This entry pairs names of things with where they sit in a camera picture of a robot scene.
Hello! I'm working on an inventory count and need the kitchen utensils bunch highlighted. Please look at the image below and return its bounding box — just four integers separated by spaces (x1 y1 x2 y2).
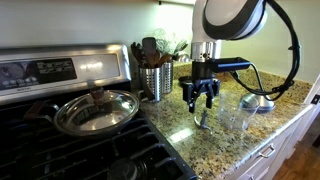
130 29 190 69

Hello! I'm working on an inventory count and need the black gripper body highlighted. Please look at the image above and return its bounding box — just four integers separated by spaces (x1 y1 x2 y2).
179 60 220 96

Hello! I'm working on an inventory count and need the stainless steel gas stove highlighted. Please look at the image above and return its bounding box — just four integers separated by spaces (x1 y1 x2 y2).
0 44 196 180

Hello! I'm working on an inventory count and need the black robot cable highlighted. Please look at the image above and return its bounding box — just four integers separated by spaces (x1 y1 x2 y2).
229 0 302 102

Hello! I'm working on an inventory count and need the grey chopper blade assembly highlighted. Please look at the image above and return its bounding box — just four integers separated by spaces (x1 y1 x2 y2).
194 110 213 134

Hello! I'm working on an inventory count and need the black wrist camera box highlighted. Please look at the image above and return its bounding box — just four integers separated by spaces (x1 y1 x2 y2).
212 57 251 73

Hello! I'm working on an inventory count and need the clear plastic chopper bowl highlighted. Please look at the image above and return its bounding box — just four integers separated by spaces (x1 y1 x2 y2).
218 92 260 130

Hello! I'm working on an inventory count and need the perforated steel utensil holder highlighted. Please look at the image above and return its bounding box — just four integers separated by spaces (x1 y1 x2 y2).
139 68 162 102

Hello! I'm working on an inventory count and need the steel pan with glass lid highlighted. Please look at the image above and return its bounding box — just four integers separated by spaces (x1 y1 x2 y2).
23 87 140 138

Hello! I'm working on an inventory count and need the silver conical chopper lid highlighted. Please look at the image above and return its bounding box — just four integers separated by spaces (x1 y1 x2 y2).
240 93 275 114

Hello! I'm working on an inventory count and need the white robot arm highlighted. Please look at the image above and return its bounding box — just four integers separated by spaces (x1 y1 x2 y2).
182 0 266 113

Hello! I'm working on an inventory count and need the wooden drawer with handle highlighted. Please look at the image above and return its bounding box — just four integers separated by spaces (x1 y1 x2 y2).
227 121 299 180

